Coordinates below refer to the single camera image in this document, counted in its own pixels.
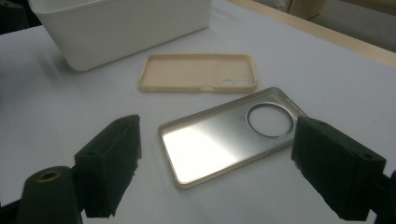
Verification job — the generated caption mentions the white plastic bin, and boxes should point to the white plastic bin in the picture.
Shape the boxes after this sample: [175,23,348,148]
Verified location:
[27,0,213,73]

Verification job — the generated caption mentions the dark object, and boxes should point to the dark object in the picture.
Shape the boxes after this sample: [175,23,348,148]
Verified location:
[0,0,42,35]

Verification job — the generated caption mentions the light wooden furniture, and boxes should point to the light wooden furniture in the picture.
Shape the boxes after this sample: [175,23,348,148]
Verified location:
[288,0,329,21]

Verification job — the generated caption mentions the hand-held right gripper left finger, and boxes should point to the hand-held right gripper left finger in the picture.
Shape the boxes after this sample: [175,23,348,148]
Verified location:
[74,114,143,219]

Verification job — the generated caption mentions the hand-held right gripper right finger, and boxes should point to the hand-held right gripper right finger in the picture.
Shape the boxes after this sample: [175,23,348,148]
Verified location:
[290,115,388,222]

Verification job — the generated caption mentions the beige phone case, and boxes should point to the beige phone case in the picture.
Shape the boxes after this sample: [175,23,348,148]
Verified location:
[137,53,259,94]

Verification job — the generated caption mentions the silver phone case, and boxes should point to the silver phone case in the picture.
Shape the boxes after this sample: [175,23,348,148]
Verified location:
[157,86,309,190]

